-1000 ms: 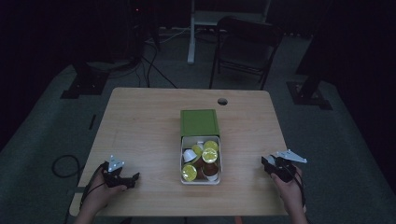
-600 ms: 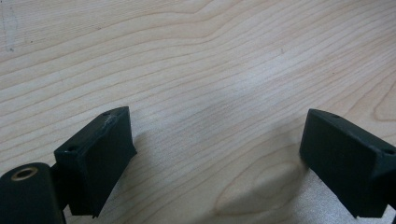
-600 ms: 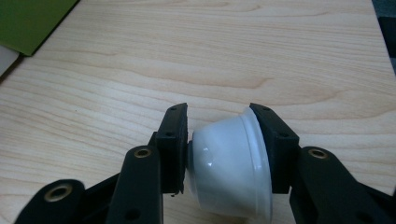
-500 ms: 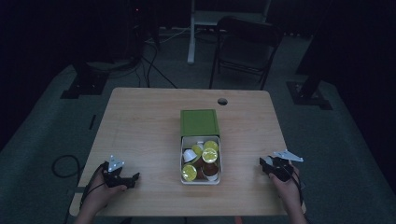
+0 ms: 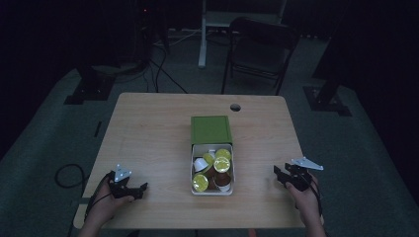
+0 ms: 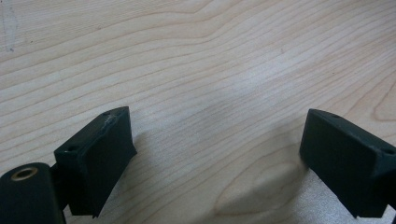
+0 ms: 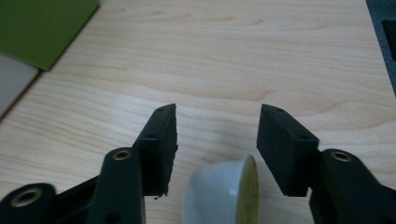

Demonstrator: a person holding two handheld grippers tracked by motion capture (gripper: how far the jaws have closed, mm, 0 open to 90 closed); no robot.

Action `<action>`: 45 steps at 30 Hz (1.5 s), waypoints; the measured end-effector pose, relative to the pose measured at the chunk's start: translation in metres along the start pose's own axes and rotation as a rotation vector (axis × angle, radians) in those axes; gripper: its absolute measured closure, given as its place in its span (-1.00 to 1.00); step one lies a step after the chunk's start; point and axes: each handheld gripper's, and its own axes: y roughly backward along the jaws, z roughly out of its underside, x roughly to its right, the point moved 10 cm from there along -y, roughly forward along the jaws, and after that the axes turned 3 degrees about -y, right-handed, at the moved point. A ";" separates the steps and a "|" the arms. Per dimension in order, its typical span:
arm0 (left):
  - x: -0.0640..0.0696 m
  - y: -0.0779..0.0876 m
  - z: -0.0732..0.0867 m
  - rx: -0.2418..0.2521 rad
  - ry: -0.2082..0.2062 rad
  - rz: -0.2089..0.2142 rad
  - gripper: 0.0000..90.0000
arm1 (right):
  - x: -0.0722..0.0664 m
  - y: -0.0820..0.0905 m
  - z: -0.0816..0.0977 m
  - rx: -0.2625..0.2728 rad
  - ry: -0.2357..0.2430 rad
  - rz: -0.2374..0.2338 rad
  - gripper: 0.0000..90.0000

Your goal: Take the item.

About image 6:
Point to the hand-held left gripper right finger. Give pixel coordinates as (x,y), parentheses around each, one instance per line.
(345,161)

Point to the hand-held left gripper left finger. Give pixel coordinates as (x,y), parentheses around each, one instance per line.
(96,161)

